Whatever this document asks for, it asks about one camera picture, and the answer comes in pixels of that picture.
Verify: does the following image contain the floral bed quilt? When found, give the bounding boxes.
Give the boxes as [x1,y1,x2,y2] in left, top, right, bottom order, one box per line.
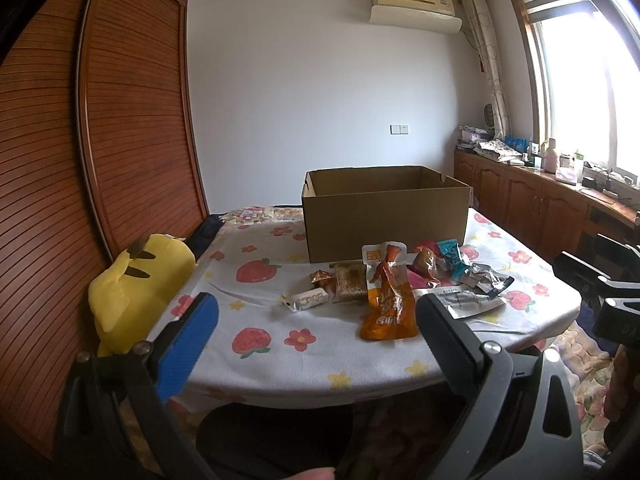
[535,322,622,462]

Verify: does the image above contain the strawberry print white tablecloth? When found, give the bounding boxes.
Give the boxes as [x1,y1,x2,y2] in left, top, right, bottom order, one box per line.
[162,209,580,414]

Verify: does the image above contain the wooden louvered wardrobe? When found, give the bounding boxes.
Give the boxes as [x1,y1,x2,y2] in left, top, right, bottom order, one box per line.
[1,0,208,457]

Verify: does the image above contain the patterned window curtain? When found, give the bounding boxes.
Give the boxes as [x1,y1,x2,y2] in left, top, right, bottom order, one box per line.
[461,0,511,139]

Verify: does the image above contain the wooden sideboard cabinet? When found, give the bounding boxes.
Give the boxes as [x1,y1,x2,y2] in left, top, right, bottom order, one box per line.
[454,151,639,261]

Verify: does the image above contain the pink braised meat packet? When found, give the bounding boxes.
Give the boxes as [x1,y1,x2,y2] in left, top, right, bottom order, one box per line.
[407,240,442,289]

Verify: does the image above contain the small white snack bar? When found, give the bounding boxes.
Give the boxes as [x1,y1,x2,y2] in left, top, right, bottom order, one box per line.
[283,287,331,312]

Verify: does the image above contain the brown square snack packet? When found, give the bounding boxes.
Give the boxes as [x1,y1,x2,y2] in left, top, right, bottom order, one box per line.
[330,261,368,302]

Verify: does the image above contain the white grey snack packet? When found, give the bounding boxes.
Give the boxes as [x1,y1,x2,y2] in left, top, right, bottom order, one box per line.
[432,286,506,320]

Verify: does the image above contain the window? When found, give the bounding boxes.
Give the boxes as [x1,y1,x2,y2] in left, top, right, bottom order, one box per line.
[512,0,639,186]

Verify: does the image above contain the pink bottle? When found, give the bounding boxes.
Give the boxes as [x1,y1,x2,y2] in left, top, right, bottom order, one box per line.
[542,138,558,174]

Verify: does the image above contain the orange snack packet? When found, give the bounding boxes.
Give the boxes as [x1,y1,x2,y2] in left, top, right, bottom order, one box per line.
[359,242,419,341]

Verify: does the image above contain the stack of papers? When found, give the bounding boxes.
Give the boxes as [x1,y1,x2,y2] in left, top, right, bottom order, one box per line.
[474,140,522,164]

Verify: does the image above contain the white wall air conditioner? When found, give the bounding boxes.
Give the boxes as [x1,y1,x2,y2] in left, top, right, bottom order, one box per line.
[370,0,462,35]

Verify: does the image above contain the silver foil snack packet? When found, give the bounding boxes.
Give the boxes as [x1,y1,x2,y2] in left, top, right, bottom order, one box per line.
[458,262,514,298]

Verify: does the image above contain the yellow plush toy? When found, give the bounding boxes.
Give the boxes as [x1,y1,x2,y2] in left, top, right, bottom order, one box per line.
[88,234,195,358]

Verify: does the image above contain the white wall switch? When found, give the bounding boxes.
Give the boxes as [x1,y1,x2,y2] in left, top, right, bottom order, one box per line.
[390,124,409,134]

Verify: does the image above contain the teal snack packet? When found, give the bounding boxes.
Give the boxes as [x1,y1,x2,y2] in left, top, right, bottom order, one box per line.
[437,238,470,280]

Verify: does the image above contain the brown cardboard box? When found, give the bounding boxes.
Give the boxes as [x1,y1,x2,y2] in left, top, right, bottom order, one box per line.
[302,166,472,263]

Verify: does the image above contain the small copper candy wrapper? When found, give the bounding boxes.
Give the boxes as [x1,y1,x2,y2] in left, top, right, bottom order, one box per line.
[310,270,336,292]

